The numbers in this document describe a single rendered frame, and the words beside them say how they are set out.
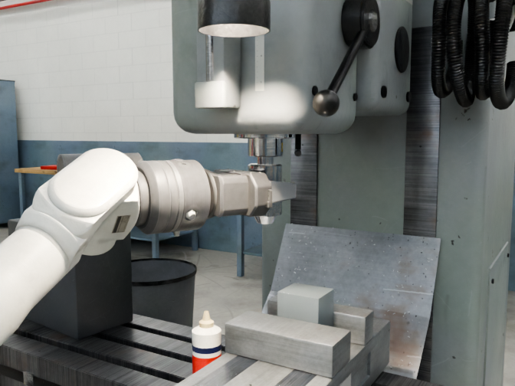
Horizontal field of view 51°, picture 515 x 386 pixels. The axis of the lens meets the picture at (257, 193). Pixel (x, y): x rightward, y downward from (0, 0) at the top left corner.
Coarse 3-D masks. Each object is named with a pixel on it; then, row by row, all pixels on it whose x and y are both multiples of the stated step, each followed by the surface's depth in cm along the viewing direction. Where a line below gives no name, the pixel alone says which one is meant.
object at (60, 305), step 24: (120, 240) 98; (96, 264) 94; (120, 264) 98; (72, 288) 91; (96, 288) 94; (120, 288) 98; (48, 312) 97; (72, 312) 92; (96, 312) 94; (120, 312) 99; (72, 336) 93
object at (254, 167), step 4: (252, 164) 73; (256, 164) 73; (272, 164) 73; (276, 164) 73; (280, 164) 73; (248, 168) 73; (252, 168) 72; (256, 168) 72; (260, 168) 72; (264, 168) 72; (268, 168) 72; (272, 168) 72; (276, 168) 72; (280, 168) 73
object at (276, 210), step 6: (270, 174) 72; (276, 174) 72; (270, 180) 72; (276, 180) 72; (276, 204) 73; (270, 210) 72; (276, 210) 73; (258, 216) 73; (264, 216) 72; (270, 216) 72
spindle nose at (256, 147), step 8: (248, 144) 73; (256, 144) 71; (264, 144) 71; (272, 144) 71; (280, 144) 72; (248, 152) 73; (256, 152) 72; (264, 152) 71; (272, 152) 71; (280, 152) 73
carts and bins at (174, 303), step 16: (144, 272) 292; (160, 272) 293; (176, 272) 291; (192, 272) 280; (144, 288) 248; (160, 288) 250; (176, 288) 255; (192, 288) 267; (144, 304) 249; (160, 304) 251; (176, 304) 256; (192, 304) 270; (176, 320) 257; (192, 320) 275
